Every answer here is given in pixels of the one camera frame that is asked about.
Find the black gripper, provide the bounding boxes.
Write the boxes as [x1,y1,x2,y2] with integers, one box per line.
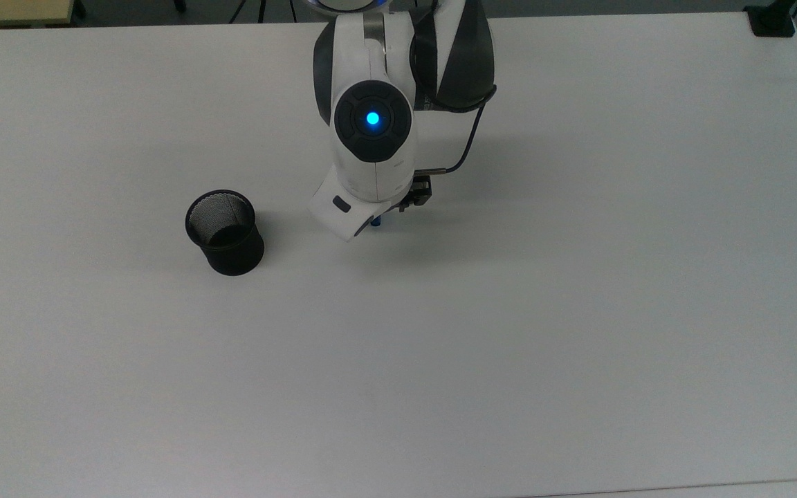
[397,175,434,213]

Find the black mesh pen cup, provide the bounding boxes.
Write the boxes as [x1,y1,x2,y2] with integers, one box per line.
[185,190,266,277]

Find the black tripod legs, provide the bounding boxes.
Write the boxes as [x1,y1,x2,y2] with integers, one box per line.
[173,0,302,24]

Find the wooden desk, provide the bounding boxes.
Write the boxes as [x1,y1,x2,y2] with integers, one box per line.
[0,0,87,29]

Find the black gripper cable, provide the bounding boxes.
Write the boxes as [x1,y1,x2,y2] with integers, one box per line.
[421,84,498,175]

